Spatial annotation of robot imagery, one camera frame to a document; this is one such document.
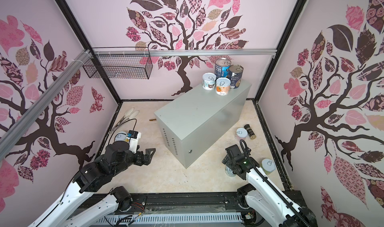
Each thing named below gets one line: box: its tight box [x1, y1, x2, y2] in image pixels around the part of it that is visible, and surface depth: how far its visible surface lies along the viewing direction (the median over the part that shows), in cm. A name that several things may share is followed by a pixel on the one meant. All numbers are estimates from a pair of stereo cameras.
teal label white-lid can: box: [202, 72, 217, 91], surface depth 77 cm
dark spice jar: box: [244, 124, 257, 140], surface depth 99 cm
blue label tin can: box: [215, 57, 232, 79], surface depth 78 cm
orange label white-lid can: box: [215, 77, 231, 96], surface depth 75 cm
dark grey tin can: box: [228, 64, 244, 89], surface depth 75 cm
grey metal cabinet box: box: [154, 84, 252, 169], surface depth 71 cm
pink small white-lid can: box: [236, 127, 248, 140], surface depth 97 cm
